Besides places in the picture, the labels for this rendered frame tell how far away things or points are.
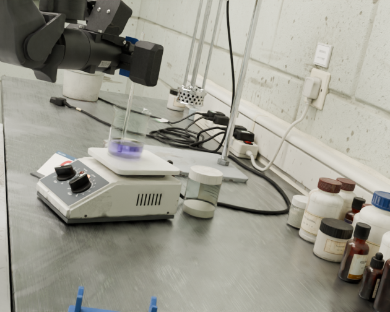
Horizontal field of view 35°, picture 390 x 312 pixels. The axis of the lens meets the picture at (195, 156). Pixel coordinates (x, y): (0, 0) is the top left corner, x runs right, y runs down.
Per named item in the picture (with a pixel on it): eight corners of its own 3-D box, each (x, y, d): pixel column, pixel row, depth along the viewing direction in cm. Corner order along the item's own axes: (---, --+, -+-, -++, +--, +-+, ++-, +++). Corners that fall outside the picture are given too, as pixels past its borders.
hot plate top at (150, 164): (118, 175, 96) (119, 169, 96) (85, 151, 105) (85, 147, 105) (182, 175, 103) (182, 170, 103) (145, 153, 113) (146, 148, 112)
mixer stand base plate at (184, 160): (116, 168, 129) (117, 163, 128) (101, 143, 147) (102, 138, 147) (249, 183, 138) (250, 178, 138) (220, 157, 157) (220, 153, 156)
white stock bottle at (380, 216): (370, 262, 105) (391, 189, 102) (399, 281, 99) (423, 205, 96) (336, 261, 102) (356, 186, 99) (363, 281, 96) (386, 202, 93)
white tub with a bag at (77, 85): (92, 104, 190) (104, 34, 186) (49, 94, 193) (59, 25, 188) (108, 100, 204) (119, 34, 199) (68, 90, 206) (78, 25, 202)
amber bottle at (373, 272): (358, 298, 89) (371, 252, 88) (358, 290, 92) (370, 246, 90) (377, 303, 89) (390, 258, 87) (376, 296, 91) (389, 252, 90)
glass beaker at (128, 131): (122, 165, 100) (132, 114, 98) (96, 153, 104) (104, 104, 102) (152, 163, 106) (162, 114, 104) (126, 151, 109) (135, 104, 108)
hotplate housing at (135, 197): (65, 226, 93) (73, 175, 91) (33, 195, 103) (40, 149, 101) (186, 220, 106) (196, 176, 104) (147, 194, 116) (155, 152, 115)
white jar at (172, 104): (163, 106, 214) (166, 88, 212) (176, 107, 218) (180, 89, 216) (174, 111, 210) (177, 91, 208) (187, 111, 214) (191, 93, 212)
